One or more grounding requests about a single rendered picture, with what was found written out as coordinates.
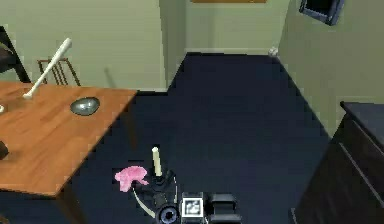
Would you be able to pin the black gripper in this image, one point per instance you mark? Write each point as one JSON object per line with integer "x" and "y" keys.
{"x": 168, "y": 215}

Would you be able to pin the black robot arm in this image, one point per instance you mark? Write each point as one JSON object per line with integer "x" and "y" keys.
{"x": 222, "y": 208}

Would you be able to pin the dark chest of drawers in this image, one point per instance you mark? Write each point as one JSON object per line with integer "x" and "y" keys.
{"x": 346, "y": 173}

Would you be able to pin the pink crumpled cloth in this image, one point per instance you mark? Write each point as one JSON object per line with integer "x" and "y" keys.
{"x": 130, "y": 176}

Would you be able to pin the cream candle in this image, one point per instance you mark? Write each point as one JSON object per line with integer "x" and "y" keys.
{"x": 156, "y": 161}

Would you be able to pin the grey metal bowl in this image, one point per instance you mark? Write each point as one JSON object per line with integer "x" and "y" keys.
{"x": 85, "y": 106}

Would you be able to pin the brown wooden table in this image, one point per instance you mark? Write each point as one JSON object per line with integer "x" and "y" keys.
{"x": 50, "y": 143}

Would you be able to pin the dark brown round object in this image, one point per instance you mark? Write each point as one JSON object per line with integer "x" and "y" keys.
{"x": 3, "y": 150}

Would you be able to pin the white baseball bat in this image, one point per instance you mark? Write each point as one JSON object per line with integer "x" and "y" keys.
{"x": 46, "y": 71}

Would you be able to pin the small white object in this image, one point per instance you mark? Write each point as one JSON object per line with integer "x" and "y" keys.
{"x": 1, "y": 108}

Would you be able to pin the black chair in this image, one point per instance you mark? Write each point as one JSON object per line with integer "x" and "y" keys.
{"x": 15, "y": 56}

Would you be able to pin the dark blue framed picture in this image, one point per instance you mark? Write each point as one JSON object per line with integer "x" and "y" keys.
{"x": 321, "y": 8}

